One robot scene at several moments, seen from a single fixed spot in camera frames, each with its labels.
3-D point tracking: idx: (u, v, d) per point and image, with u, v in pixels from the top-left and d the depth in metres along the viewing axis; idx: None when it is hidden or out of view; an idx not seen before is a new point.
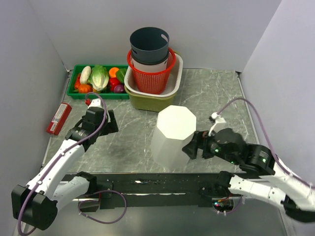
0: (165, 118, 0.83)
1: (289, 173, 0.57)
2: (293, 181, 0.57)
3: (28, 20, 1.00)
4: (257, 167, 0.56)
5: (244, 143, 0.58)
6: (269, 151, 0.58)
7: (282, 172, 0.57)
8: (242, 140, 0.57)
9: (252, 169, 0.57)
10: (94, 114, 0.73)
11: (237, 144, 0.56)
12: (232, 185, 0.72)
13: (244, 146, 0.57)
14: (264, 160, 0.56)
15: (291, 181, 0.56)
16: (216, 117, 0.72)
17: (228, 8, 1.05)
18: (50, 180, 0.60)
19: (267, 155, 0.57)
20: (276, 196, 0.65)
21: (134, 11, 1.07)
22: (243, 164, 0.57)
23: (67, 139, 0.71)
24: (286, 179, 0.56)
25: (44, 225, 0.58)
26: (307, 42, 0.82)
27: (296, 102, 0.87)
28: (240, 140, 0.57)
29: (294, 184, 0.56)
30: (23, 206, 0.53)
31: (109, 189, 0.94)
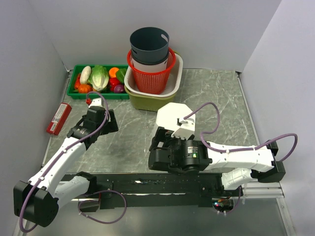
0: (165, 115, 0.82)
1: (225, 151, 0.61)
2: (234, 156, 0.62)
3: (28, 20, 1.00)
4: (194, 165, 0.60)
5: (172, 153, 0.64)
6: (196, 143, 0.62)
7: (219, 153, 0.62)
8: (168, 152, 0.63)
9: (193, 169, 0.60)
10: (95, 113, 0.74)
11: (161, 161, 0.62)
12: (224, 184, 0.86)
13: (173, 156, 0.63)
14: (193, 155, 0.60)
15: (231, 156, 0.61)
16: (184, 122, 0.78)
17: (229, 8, 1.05)
18: (52, 176, 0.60)
19: (195, 149, 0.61)
20: (247, 172, 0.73)
21: (135, 11, 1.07)
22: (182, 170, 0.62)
23: (69, 138, 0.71)
24: (225, 158, 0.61)
25: (46, 222, 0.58)
26: (307, 42, 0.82)
27: (296, 102, 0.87)
28: (164, 154, 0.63)
29: (234, 159, 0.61)
30: (25, 201, 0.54)
31: (109, 189, 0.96)
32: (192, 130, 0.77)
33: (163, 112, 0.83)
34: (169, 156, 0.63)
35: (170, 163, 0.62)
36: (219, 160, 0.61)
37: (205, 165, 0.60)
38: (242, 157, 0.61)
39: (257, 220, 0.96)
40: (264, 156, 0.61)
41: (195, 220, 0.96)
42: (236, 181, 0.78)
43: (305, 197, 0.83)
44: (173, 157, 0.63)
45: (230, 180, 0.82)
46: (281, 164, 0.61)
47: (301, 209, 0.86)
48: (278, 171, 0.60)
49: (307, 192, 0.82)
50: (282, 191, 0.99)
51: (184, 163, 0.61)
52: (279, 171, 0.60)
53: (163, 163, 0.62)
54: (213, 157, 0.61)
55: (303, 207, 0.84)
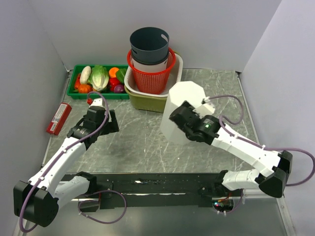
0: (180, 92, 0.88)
1: (233, 135, 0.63)
2: (239, 143, 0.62)
3: (28, 20, 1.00)
4: (204, 132, 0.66)
5: (193, 116, 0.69)
6: (214, 119, 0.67)
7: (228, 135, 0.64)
8: (190, 113, 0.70)
9: (200, 136, 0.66)
10: (95, 113, 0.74)
11: (182, 115, 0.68)
12: (224, 180, 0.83)
13: (192, 118, 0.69)
14: (206, 125, 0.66)
15: (237, 141, 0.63)
16: (208, 102, 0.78)
17: (228, 8, 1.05)
18: (52, 176, 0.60)
19: (211, 123, 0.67)
20: (252, 176, 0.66)
21: (135, 11, 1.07)
22: (192, 133, 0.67)
23: (69, 138, 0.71)
24: (231, 140, 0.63)
25: (46, 222, 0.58)
26: (307, 42, 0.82)
27: (295, 102, 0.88)
28: (186, 112, 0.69)
29: (237, 145, 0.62)
30: (25, 201, 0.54)
31: (109, 189, 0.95)
32: (213, 112, 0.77)
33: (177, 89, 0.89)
34: (190, 117, 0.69)
35: (187, 123, 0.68)
36: (223, 140, 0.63)
37: (212, 136, 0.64)
38: (247, 148, 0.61)
39: (258, 220, 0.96)
40: (269, 159, 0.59)
41: (195, 220, 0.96)
42: (238, 181, 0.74)
43: (305, 197, 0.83)
44: (192, 120, 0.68)
45: (234, 178, 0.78)
46: (283, 173, 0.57)
47: (301, 209, 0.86)
48: (275, 178, 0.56)
49: (307, 192, 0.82)
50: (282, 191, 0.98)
51: (198, 128, 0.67)
52: (277, 177, 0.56)
53: (181, 117, 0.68)
54: (221, 135, 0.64)
55: (303, 207, 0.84)
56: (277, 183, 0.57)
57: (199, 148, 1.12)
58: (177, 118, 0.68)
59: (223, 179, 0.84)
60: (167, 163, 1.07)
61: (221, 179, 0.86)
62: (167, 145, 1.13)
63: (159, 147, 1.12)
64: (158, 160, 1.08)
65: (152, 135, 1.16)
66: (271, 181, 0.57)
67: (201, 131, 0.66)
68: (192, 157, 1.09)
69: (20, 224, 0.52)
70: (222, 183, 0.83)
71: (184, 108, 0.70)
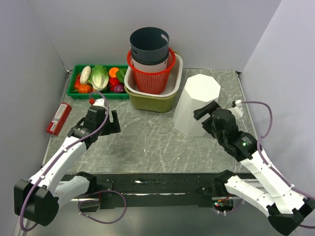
0: (199, 82, 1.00)
1: (267, 163, 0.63)
2: (268, 173, 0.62)
3: (28, 20, 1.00)
4: (237, 149, 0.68)
5: (236, 127, 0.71)
6: (253, 140, 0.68)
7: (262, 162, 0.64)
8: (234, 123, 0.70)
9: (233, 150, 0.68)
10: (96, 112, 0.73)
11: (227, 122, 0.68)
12: (229, 182, 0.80)
13: (233, 129, 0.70)
14: (244, 143, 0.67)
15: (269, 172, 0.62)
16: (238, 105, 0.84)
17: (228, 8, 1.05)
18: (52, 175, 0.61)
19: (249, 142, 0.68)
20: (264, 202, 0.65)
21: (134, 10, 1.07)
22: (226, 144, 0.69)
23: (69, 137, 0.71)
24: (262, 167, 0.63)
25: (46, 221, 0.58)
26: (307, 41, 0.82)
27: (296, 101, 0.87)
28: (231, 122, 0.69)
29: (267, 174, 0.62)
30: (25, 199, 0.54)
31: (109, 189, 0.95)
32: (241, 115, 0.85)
33: (198, 79, 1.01)
34: (232, 128, 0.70)
35: (226, 131, 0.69)
36: (254, 165, 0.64)
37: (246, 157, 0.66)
38: (275, 181, 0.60)
39: (257, 220, 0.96)
40: (294, 199, 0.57)
41: (195, 221, 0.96)
42: (244, 195, 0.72)
43: None
44: (231, 131, 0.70)
45: (240, 186, 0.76)
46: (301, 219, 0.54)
47: None
48: (290, 218, 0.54)
49: None
50: None
51: (234, 141, 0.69)
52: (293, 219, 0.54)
53: (223, 125, 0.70)
54: (254, 159, 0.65)
55: None
56: (291, 224, 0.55)
57: (199, 148, 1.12)
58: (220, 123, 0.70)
59: (228, 180, 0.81)
60: (167, 163, 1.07)
61: (222, 178, 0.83)
62: (167, 145, 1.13)
63: (159, 147, 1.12)
64: (158, 160, 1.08)
65: (152, 135, 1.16)
66: (284, 220, 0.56)
67: (236, 146, 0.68)
68: (192, 158, 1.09)
69: (21, 221, 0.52)
70: (225, 185, 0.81)
71: (231, 116, 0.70)
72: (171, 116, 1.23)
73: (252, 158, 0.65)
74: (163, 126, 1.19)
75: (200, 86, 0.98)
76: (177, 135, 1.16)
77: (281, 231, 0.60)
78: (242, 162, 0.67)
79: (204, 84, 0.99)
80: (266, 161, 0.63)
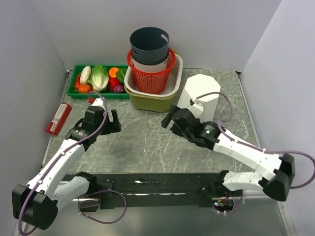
0: (198, 80, 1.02)
1: (234, 139, 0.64)
2: (240, 147, 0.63)
3: (28, 20, 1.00)
4: (205, 138, 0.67)
5: (196, 120, 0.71)
6: (214, 125, 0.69)
7: (228, 140, 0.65)
8: (193, 116, 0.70)
9: (202, 141, 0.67)
10: (94, 113, 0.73)
11: (186, 119, 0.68)
12: (226, 179, 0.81)
13: (194, 122, 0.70)
14: (208, 131, 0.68)
15: (238, 145, 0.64)
16: (197, 102, 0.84)
17: (228, 8, 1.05)
18: (50, 180, 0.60)
19: (212, 129, 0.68)
20: (255, 179, 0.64)
21: (135, 10, 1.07)
22: (194, 138, 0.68)
23: (67, 139, 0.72)
24: (232, 145, 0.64)
25: (45, 225, 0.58)
26: (307, 42, 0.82)
27: (296, 102, 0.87)
28: (190, 116, 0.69)
29: (237, 149, 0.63)
30: (23, 205, 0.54)
31: (109, 189, 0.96)
32: (202, 109, 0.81)
33: (198, 78, 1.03)
34: (192, 121, 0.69)
35: (189, 126, 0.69)
36: (224, 145, 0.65)
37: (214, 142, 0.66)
38: (247, 152, 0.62)
39: (257, 219, 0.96)
40: (270, 162, 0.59)
41: (195, 221, 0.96)
42: (240, 182, 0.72)
43: (305, 197, 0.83)
44: (193, 125, 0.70)
45: (235, 178, 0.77)
46: (284, 176, 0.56)
47: (301, 209, 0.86)
48: (278, 181, 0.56)
49: (307, 192, 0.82)
50: None
51: (200, 133, 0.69)
52: (279, 181, 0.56)
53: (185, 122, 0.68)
54: (221, 141, 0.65)
55: (303, 207, 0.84)
56: (280, 186, 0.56)
57: (198, 148, 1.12)
58: (181, 122, 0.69)
59: (224, 179, 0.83)
60: (167, 163, 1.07)
61: (221, 179, 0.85)
62: (167, 145, 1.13)
63: (159, 147, 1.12)
64: (158, 160, 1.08)
65: (152, 135, 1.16)
66: (274, 185, 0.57)
67: (203, 136, 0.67)
68: (192, 158, 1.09)
69: (19, 227, 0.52)
70: (223, 183, 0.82)
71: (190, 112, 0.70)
72: None
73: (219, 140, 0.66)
74: None
75: (200, 85, 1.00)
76: (177, 135, 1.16)
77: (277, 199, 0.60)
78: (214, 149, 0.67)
79: (203, 82, 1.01)
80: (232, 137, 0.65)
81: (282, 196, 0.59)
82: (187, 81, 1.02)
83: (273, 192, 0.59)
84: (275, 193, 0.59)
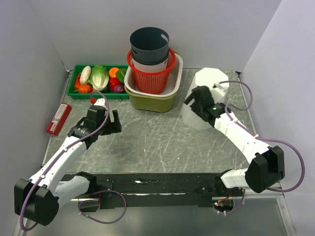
0: (206, 73, 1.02)
1: (233, 119, 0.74)
2: (235, 127, 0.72)
3: (28, 20, 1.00)
4: (209, 114, 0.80)
5: (209, 97, 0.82)
6: (222, 105, 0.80)
7: (228, 119, 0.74)
8: (208, 93, 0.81)
9: (206, 116, 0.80)
10: (96, 112, 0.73)
11: (201, 92, 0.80)
12: (223, 175, 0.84)
13: (207, 99, 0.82)
14: (215, 108, 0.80)
15: (234, 125, 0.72)
16: (219, 87, 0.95)
17: (228, 8, 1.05)
18: (52, 175, 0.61)
19: (220, 107, 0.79)
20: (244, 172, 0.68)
21: (134, 10, 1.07)
22: (201, 111, 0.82)
23: (70, 137, 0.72)
24: (229, 123, 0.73)
25: (46, 222, 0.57)
26: (306, 42, 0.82)
27: (295, 101, 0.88)
28: (205, 92, 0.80)
29: (233, 127, 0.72)
30: (26, 199, 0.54)
31: (109, 189, 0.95)
32: (223, 95, 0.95)
33: (205, 71, 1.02)
34: (206, 97, 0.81)
35: (202, 101, 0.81)
36: (222, 122, 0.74)
37: (215, 117, 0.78)
38: (239, 132, 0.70)
39: (257, 219, 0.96)
40: (256, 147, 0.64)
41: (195, 220, 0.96)
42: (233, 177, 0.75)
43: (305, 197, 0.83)
44: (205, 101, 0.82)
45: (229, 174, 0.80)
46: (263, 160, 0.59)
47: (301, 209, 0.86)
48: (254, 162, 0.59)
49: (307, 192, 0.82)
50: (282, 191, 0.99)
51: (207, 109, 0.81)
52: (255, 161, 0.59)
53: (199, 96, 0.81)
54: (222, 118, 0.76)
55: (303, 207, 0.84)
56: (257, 168, 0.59)
57: (198, 148, 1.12)
58: (196, 94, 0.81)
59: (223, 173, 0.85)
60: (167, 163, 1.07)
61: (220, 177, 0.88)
62: (167, 145, 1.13)
63: (159, 147, 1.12)
64: (158, 160, 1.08)
65: (152, 135, 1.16)
66: (253, 167, 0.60)
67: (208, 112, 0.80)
68: (192, 158, 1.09)
69: (20, 222, 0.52)
70: (221, 177, 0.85)
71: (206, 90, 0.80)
72: (171, 116, 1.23)
73: (220, 117, 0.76)
74: (163, 126, 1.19)
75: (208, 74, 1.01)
76: (177, 135, 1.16)
77: (258, 187, 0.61)
78: (214, 125, 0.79)
79: (211, 75, 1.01)
80: (231, 117, 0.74)
81: (259, 187, 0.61)
82: (195, 74, 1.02)
83: (253, 177, 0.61)
84: (253, 182, 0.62)
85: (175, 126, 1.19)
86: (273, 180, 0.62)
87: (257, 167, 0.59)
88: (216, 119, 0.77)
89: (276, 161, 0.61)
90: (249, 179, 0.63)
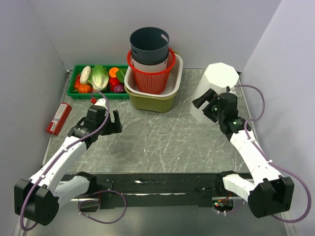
0: (215, 70, 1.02)
1: (250, 138, 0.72)
2: (251, 146, 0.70)
3: (28, 20, 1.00)
4: (229, 127, 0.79)
5: (235, 109, 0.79)
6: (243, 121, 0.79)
7: (245, 137, 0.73)
8: (235, 105, 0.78)
9: (224, 128, 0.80)
10: (96, 112, 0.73)
11: (227, 102, 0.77)
12: (226, 177, 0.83)
13: (232, 110, 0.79)
14: (235, 123, 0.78)
15: (250, 144, 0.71)
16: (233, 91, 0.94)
17: (228, 8, 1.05)
18: (52, 175, 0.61)
19: (240, 123, 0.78)
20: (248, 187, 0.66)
21: (134, 10, 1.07)
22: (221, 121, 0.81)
23: (70, 137, 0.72)
24: (245, 140, 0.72)
25: (46, 221, 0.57)
26: (306, 42, 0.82)
27: (295, 102, 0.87)
28: (232, 104, 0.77)
29: (248, 145, 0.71)
30: (25, 199, 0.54)
31: (109, 189, 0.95)
32: None
33: (214, 67, 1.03)
34: (231, 110, 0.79)
35: (225, 111, 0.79)
36: (239, 139, 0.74)
37: (233, 132, 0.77)
38: (253, 152, 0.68)
39: (257, 220, 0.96)
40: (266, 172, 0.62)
41: (195, 221, 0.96)
42: (236, 186, 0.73)
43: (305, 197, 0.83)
44: (229, 112, 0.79)
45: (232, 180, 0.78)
46: (269, 187, 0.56)
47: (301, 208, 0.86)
48: (260, 186, 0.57)
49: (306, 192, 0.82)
50: None
51: (228, 121, 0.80)
52: (261, 185, 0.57)
53: (223, 106, 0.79)
54: (239, 134, 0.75)
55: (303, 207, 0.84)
56: (262, 193, 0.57)
57: (198, 148, 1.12)
58: (222, 103, 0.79)
59: (227, 175, 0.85)
60: (167, 163, 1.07)
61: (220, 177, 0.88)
62: (167, 145, 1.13)
63: (159, 147, 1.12)
64: (158, 160, 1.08)
65: (152, 135, 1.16)
66: (257, 191, 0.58)
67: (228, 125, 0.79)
68: (192, 158, 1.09)
69: (20, 222, 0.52)
70: (222, 178, 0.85)
71: (232, 102, 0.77)
72: (171, 116, 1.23)
73: (238, 132, 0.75)
74: (163, 126, 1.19)
75: (216, 72, 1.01)
76: (177, 135, 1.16)
77: (257, 212, 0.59)
78: (230, 138, 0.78)
79: (220, 72, 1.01)
80: (248, 135, 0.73)
81: (259, 212, 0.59)
82: (204, 72, 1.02)
83: (256, 201, 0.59)
84: (254, 206, 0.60)
85: (175, 126, 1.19)
86: (277, 209, 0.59)
87: (261, 191, 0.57)
88: (234, 134, 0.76)
89: (283, 191, 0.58)
90: (251, 202, 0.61)
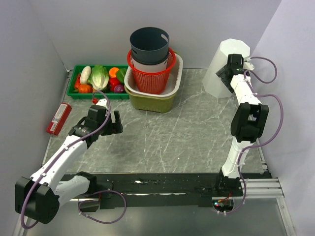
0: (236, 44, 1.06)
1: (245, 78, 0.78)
2: (243, 84, 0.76)
3: (28, 20, 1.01)
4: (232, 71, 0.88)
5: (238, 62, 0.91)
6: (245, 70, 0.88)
7: (242, 77, 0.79)
8: (239, 59, 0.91)
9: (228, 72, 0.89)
10: (97, 111, 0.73)
11: (233, 55, 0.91)
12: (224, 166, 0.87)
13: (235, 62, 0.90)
14: (237, 69, 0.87)
15: (243, 83, 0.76)
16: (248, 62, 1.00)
17: (227, 8, 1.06)
18: (54, 173, 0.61)
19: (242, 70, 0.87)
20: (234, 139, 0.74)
21: (134, 11, 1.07)
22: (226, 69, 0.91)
23: (71, 135, 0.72)
24: (240, 79, 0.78)
25: (46, 220, 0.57)
26: (306, 41, 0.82)
27: (294, 102, 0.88)
28: (236, 57, 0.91)
29: (243, 83, 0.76)
30: (27, 196, 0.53)
31: (109, 189, 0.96)
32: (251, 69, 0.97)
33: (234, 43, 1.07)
34: (236, 61, 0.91)
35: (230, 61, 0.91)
36: (236, 78, 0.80)
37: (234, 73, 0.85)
38: (245, 88, 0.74)
39: (257, 219, 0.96)
40: (250, 100, 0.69)
41: (195, 220, 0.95)
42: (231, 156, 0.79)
43: (305, 196, 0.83)
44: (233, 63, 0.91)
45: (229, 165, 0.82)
46: (247, 107, 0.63)
47: (302, 208, 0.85)
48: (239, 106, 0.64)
49: (306, 191, 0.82)
50: (282, 191, 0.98)
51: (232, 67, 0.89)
52: (240, 105, 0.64)
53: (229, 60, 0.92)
54: (237, 75, 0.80)
55: (303, 207, 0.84)
56: (240, 112, 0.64)
57: (198, 148, 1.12)
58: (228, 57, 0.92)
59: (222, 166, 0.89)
60: (167, 163, 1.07)
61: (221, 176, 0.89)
62: (167, 145, 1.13)
63: (159, 147, 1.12)
64: (158, 160, 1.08)
65: (152, 134, 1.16)
66: (237, 110, 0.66)
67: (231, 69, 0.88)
68: (192, 158, 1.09)
69: (21, 220, 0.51)
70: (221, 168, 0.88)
71: (237, 55, 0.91)
72: (171, 116, 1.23)
73: (237, 74, 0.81)
74: (163, 126, 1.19)
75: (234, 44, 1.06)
76: (177, 135, 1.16)
77: (236, 131, 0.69)
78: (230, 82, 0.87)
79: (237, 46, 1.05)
80: (245, 76, 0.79)
81: (236, 131, 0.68)
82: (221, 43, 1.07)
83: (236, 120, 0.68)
84: (234, 127, 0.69)
85: (175, 126, 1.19)
86: (250, 132, 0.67)
87: (239, 109, 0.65)
88: (234, 75, 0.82)
89: (260, 115, 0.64)
90: (233, 123, 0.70)
